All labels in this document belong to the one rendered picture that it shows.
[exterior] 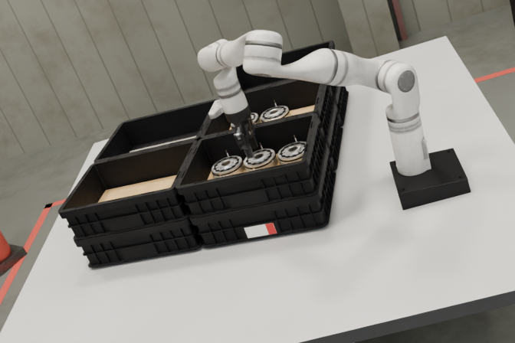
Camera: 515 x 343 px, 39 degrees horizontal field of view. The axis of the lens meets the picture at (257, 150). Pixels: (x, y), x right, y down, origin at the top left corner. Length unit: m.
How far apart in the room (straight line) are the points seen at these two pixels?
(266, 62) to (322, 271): 0.58
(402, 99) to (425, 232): 0.36
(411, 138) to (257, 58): 0.54
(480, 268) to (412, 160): 0.42
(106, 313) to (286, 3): 3.34
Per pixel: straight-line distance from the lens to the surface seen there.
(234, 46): 1.90
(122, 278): 2.29
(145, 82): 5.39
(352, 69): 1.90
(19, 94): 5.67
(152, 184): 2.43
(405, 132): 2.06
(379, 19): 4.92
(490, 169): 2.17
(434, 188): 2.06
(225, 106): 2.11
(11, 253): 4.34
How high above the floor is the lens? 1.85
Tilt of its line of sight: 25 degrees down
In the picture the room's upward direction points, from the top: 21 degrees counter-clockwise
